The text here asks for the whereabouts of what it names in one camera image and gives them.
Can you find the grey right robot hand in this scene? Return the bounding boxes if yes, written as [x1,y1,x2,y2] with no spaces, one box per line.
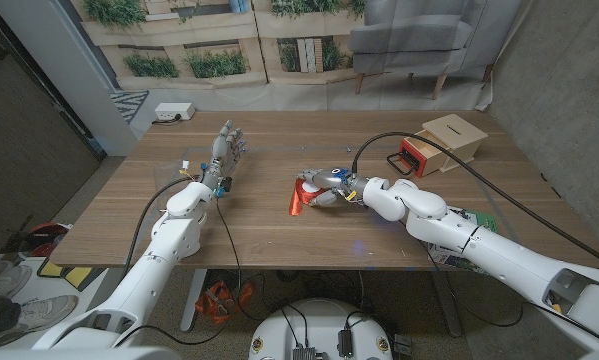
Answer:
[296,167,370,208]

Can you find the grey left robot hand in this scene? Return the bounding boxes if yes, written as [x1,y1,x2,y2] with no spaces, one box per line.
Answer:
[198,119,249,194]

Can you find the red ribbon spool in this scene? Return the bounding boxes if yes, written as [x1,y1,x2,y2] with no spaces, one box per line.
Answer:
[288,177,330,217]

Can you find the wooden box with slot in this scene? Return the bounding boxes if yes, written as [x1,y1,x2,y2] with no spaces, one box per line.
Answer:
[421,113,489,174]

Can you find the printed puzzle box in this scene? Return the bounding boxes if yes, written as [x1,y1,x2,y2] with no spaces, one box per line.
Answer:
[426,205,500,274]

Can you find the clear plastic sheet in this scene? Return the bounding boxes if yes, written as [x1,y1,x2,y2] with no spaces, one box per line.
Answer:
[151,147,203,216]

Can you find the white power strip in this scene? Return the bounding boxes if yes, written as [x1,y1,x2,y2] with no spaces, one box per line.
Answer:
[154,102,197,123]

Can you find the printed backdrop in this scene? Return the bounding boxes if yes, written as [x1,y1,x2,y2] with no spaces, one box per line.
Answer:
[71,0,525,112]

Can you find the patterned grey rug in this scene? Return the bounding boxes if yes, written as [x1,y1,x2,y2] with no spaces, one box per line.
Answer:
[109,89,150,125]

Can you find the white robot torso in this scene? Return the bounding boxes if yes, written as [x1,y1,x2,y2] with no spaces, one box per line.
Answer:
[247,298,395,360]

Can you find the orange tool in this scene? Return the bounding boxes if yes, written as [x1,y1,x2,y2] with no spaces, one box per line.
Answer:
[194,279,255,325]

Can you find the white table leg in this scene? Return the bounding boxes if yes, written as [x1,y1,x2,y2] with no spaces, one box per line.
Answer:
[180,268,209,333]

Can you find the black power adapter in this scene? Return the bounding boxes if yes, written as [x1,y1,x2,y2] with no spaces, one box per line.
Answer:
[337,328,354,359]

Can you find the grey table leg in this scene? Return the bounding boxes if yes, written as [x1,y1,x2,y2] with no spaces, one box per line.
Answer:
[431,269,463,337]

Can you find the grey metal heatsink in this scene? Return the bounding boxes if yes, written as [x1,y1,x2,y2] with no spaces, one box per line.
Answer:
[292,344,330,360]

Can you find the yellow and black flat item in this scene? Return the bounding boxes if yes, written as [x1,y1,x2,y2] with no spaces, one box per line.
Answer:
[37,257,95,292]

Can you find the red round floor object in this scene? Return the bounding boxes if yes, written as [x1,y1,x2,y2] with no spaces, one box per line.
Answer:
[28,222,73,257]

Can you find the white sneaker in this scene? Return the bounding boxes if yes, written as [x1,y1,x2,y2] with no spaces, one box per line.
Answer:
[0,294,80,347]

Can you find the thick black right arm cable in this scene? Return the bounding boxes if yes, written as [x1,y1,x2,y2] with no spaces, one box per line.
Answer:
[351,131,599,272]

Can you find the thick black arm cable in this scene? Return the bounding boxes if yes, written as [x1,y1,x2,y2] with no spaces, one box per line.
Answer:
[122,175,195,276]
[351,131,599,272]

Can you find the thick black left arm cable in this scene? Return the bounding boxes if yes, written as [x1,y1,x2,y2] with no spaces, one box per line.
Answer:
[122,175,195,276]

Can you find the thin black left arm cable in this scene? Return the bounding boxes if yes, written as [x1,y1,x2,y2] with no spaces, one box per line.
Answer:
[113,198,280,349]

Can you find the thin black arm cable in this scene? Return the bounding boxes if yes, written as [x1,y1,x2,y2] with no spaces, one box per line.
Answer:
[403,219,599,347]
[113,198,280,349]

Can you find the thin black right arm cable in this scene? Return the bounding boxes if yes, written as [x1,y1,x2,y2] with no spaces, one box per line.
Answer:
[403,219,599,347]

